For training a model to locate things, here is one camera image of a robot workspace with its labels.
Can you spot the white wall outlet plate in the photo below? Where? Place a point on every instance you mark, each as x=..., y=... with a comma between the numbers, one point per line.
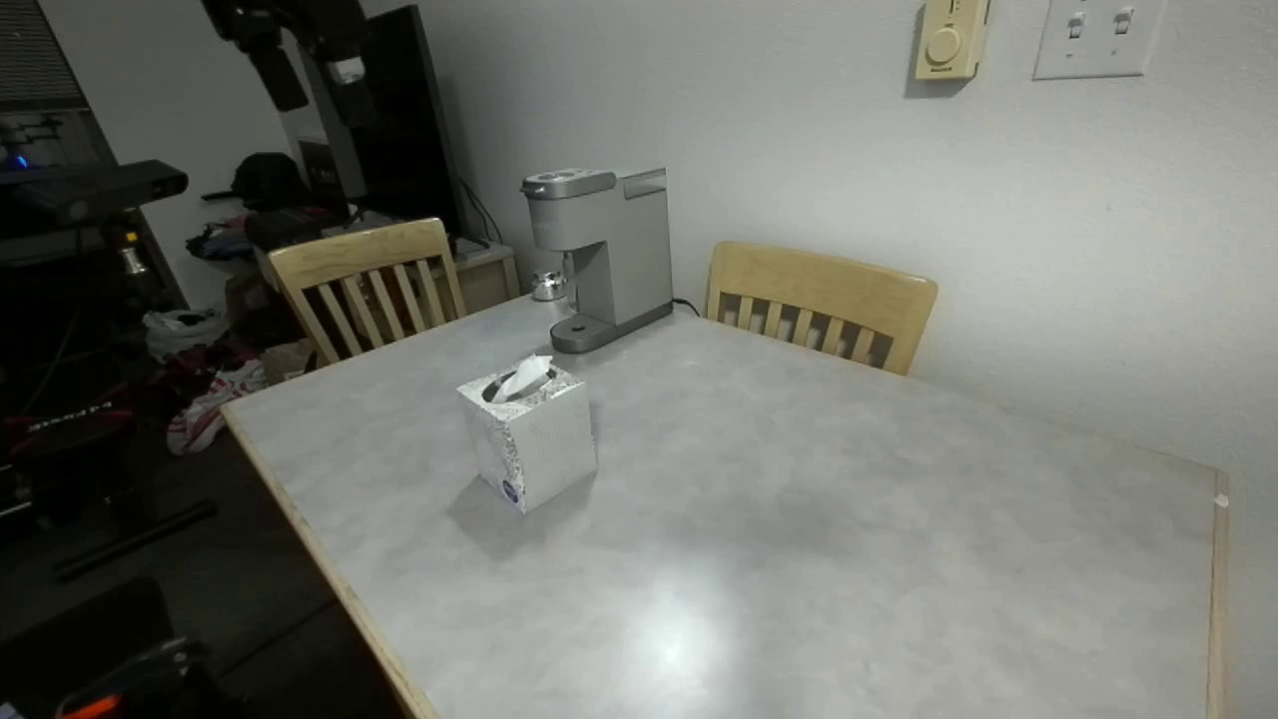
x=1099, y=34

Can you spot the grey pod coffee machine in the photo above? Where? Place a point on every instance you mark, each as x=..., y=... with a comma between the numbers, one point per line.
x=611, y=246

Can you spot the black cap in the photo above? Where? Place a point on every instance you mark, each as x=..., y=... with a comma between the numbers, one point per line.
x=265, y=176

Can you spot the white cube tissue box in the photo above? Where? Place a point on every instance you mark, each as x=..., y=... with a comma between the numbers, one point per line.
x=542, y=445

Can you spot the wooden slat-back chair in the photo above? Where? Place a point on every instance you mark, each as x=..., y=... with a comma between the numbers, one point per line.
x=354, y=261
x=825, y=295

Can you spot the black and red tool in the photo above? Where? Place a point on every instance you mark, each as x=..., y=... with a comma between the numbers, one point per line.
x=132, y=686

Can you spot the cardboard box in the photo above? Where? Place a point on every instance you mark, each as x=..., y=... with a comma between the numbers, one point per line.
x=484, y=278

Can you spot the black keyboard on stand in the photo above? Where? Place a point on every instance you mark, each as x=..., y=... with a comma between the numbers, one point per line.
x=85, y=192

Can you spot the clothes heap on floor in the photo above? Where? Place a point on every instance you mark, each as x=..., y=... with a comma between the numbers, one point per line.
x=214, y=405

